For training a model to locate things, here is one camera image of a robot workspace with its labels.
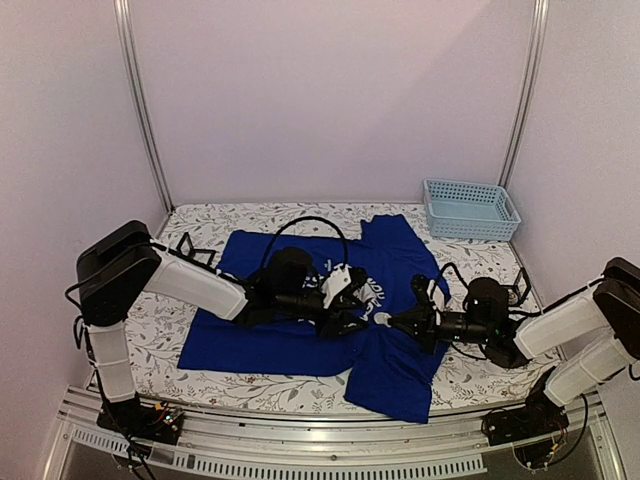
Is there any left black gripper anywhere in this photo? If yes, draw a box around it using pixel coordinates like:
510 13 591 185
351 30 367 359
275 289 370 340

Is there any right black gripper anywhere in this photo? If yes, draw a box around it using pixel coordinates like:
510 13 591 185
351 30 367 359
388 305 493 356

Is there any round yellow blue brooch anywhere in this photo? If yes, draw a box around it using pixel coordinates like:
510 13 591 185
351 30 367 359
373 312 392 327

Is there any blue printed t-shirt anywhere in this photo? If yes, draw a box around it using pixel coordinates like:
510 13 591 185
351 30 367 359
178 215 447 424

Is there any black brooch box silver brooch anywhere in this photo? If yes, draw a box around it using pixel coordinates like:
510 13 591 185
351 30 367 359
505 267 532 307

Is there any light blue plastic basket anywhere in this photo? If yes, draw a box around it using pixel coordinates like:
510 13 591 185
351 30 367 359
423 179 521 242

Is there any black brooch box yellow brooch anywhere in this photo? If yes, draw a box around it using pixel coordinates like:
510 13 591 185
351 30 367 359
176 232 217 267

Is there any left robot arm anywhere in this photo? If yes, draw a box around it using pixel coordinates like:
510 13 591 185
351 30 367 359
64 220 368 434

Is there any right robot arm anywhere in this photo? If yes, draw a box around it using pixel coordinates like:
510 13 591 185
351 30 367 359
388 257 639 436

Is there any floral patterned tablecloth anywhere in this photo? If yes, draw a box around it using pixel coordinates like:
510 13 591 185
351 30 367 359
126 202 561 419

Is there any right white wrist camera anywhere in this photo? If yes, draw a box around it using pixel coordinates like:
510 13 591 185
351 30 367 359
411 274 447 313

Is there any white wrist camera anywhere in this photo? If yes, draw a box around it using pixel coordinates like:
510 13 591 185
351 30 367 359
411 274 447 313
320 265 368 309

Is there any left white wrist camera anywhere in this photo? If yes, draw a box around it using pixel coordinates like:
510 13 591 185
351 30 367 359
320 265 368 309

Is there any right black cable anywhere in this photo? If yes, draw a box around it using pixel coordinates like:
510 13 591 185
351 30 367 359
432 262 471 301

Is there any black cable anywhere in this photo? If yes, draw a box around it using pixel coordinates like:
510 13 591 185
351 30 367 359
432 262 471 301
262 215 351 276

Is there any left black cable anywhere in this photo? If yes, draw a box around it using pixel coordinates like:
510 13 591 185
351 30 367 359
262 215 351 276

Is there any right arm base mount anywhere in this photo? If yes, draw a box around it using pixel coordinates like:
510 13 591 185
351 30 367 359
481 387 569 470

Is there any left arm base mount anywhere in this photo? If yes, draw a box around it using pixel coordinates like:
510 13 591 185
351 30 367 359
97 397 184 445

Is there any right aluminium frame post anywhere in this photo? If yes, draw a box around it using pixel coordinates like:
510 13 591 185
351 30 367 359
498 0 550 190

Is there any aluminium frame post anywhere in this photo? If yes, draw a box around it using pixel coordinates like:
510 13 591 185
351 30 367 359
113 0 175 214
498 0 550 190

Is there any left aluminium frame post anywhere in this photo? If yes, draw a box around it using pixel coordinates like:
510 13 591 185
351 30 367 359
113 0 175 214

